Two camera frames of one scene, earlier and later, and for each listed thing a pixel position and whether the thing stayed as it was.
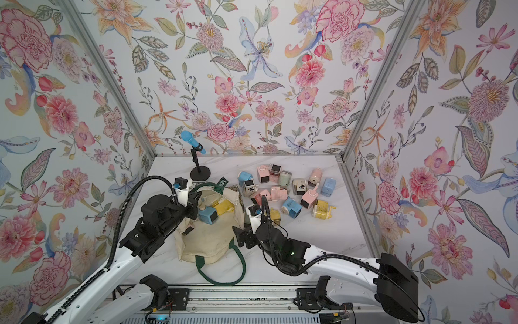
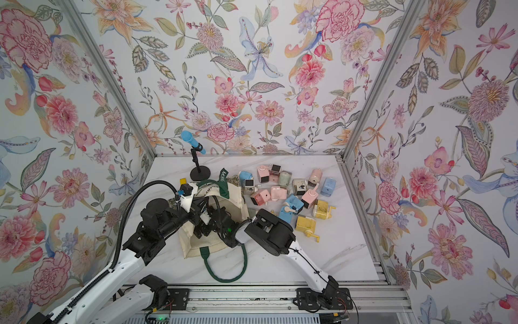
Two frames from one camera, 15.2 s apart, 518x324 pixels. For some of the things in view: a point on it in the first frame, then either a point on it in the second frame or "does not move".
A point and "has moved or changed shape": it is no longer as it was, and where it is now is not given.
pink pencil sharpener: [278, 193] does not move
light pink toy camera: [315, 177] does not move
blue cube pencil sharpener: [328, 187] does not move
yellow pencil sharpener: [223, 206] to [307, 225]
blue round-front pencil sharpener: [291, 208] has moved or changed shape
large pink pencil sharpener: [264, 172] does not move
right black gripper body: [262, 243] to [214, 227]
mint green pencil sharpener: [284, 177] does not move
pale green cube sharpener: [249, 187] does not move
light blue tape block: [243, 176] does not move
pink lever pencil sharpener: [309, 197] does not move
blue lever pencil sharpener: [207, 214] has moved or changed shape
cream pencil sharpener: [299, 185] does not move
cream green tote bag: [217, 260] has moved or changed shape
